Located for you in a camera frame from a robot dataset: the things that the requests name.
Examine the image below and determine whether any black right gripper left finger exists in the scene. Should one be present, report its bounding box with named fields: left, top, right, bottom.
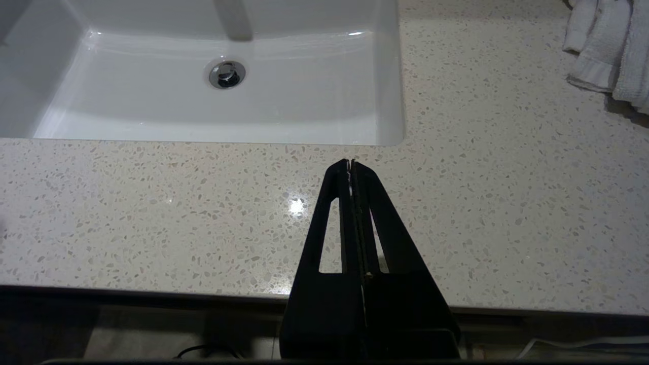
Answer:
left=280, top=159, right=365, bottom=359

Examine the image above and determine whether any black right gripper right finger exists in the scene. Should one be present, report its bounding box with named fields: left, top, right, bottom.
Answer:
left=351, top=160, right=461, bottom=359

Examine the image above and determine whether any white ceramic sink basin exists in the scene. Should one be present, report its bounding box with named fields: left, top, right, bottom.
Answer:
left=0, top=0, right=406, bottom=147

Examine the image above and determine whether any chrome sink drain plug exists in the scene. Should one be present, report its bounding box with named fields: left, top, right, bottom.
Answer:
left=208, top=60, right=247, bottom=90

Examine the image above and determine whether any white crumpled towel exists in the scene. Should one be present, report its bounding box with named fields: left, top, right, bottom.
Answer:
left=562, top=0, right=649, bottom=115

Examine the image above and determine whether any black floor cable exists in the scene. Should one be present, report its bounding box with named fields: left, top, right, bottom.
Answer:
left=175, top=344, right=239, bottom=360

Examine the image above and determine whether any white floor cable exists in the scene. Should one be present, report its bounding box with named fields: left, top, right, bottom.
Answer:
left=517, top=335, right=649, bottom=356

